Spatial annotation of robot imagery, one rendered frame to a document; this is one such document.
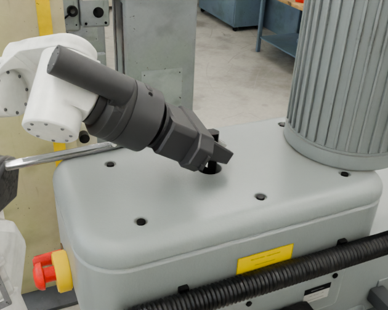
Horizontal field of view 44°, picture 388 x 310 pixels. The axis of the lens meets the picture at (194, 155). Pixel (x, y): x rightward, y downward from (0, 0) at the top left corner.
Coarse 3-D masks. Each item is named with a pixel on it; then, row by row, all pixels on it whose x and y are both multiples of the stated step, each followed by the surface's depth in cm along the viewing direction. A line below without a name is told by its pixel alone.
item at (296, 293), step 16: (336, 272) 78; (288, 288) 75; (304, 288) 77; (320, 288) 78; (336, 288) 80; (240, 304) 72; (256, 304) 73; (272, 304) 75; (288, 304) 77; (320, 304) 81
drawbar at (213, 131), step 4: (212, 132) 69; (216, 132) 69; (212, 136) 68; (216, 136) 68; (216, 140) 69; (208, 164) 71; (212, 164) 71; (216, 164) 72; (204, 168) 71; (208, 168) 71; (212, 168) 71; (216, 168) 72; (204, 172) 72; (208, 172) 71; (212, 172) 71
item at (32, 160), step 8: (96, 144) 75; (104, 144) 75; (56, 152) 73; (64, 152) 73; (72, 152) 73; (80, 152) 73; (88, 152) 73; (96, 152) 74; (16, 160) 70; (24, 160) 70; (32, 160) 70; (40, 160) 70; (48, 160) 71; (56, 160) 71; (8, 168) 69; (16, 168) 69
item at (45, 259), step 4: (48, 252) 81; (36, 256) 80; (40, 256) 80; (44, 256) 80; (48, 256) 80; (32, 260) 80; (36, 260) 79; (40, 260) 79; (44, 260) 80; (48, 260) 80; (44, 264) 80; (48, 264) 80
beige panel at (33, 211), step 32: (0, 0) 207; (32, 0) 212; (0, 32) 213; (32, 32) 218; (64, 32) 224; (0, 128) 234; (32, 192) 258; (32, 224) 268; (32, 256) 279; (32, 288) 290
